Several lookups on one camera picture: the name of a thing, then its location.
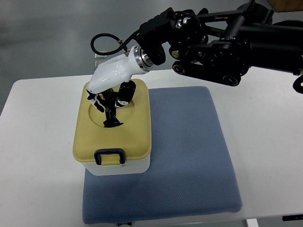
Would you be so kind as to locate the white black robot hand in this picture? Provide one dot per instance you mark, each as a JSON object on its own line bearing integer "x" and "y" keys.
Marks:
{"x": 116, "y": 71}

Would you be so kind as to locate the white storage box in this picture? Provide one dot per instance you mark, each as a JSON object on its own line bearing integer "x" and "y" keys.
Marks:
{"x": 111, "y": 165}

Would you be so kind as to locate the blue cushion mat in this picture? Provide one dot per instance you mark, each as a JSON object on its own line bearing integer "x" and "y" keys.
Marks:
{"x": 190, "y": 173}

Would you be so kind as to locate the black table label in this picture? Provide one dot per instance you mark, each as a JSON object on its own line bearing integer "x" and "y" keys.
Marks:
{"x": 125, "y": 223}

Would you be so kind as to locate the upper floor metal plate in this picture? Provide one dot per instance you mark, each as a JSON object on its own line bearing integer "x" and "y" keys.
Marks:
{"x": 97, "y": 56}

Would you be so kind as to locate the yellow box lid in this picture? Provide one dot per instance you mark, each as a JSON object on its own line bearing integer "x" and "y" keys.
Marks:
{"x": 134, "y": 136}

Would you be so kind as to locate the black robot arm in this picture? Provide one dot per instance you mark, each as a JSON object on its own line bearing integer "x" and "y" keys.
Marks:
{"x": 221, "y": 47}

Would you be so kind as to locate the black table edge bracket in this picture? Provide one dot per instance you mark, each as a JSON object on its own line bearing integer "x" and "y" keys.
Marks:
{"x": 292, "y": 217}

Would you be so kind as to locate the brown cardboard box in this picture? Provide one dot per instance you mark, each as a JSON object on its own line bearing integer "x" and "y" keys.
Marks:
{"x": 286, "y": 5}

